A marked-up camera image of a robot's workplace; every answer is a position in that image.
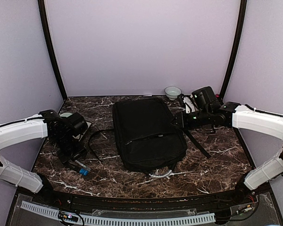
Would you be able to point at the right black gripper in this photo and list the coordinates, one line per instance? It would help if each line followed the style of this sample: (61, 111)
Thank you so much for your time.
(181, 122)

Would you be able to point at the black blue marker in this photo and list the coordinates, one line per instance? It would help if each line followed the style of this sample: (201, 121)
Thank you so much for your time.
(80, 170)

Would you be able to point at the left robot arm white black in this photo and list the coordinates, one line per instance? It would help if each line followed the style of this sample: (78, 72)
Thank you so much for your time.
(38, 126)

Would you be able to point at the small white blue bowl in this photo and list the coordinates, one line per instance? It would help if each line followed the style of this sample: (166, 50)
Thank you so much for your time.
(172, 93)

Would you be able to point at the small circuit board left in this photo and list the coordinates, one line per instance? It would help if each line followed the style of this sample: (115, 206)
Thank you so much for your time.
(67, 217)

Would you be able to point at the celadon green bowl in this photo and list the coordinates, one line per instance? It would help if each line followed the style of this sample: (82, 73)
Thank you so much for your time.
(65, 115)

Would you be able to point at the black front rail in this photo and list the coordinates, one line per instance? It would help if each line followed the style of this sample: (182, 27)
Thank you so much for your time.
(148, 194)

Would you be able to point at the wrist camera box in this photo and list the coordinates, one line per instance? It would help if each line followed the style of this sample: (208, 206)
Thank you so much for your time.
(76, 121)
(205, 98)

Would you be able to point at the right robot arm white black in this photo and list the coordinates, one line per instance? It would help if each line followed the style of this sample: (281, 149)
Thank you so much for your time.
(261, 129)

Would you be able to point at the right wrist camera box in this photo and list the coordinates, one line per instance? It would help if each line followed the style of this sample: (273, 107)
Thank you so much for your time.
(205, 98)

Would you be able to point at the right black frame post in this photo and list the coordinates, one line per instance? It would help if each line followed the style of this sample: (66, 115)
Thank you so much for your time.
(235, 47)

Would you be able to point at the left black frame post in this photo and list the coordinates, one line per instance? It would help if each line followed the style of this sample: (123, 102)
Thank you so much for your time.
(50, 48)

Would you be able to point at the clear thin pen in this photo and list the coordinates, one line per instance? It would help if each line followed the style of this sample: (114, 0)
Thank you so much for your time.
(82, 165)

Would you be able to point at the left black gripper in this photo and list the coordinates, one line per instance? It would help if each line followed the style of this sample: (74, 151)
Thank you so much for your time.
(80, 151)

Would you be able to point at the black frame post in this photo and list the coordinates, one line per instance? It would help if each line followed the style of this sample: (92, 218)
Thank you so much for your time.
(235, 47)
(50, 48)

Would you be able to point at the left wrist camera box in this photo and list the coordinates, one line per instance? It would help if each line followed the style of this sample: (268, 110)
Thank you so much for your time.
(76, 121)

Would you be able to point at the white slotted cable duct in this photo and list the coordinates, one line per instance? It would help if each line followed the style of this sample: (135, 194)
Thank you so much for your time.
(117, 218)

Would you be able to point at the small circuit board right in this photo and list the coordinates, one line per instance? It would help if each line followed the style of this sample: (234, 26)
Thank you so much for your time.
(245, 209)

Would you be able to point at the floral square coaster mat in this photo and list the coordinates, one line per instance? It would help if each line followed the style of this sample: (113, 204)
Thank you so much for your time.
(83, 130)

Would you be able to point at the small circuit board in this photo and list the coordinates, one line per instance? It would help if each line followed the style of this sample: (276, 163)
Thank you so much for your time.
(67, 217)
(245, 209)

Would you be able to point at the black student backpack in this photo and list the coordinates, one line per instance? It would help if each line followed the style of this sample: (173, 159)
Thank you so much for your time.
(145, 138)

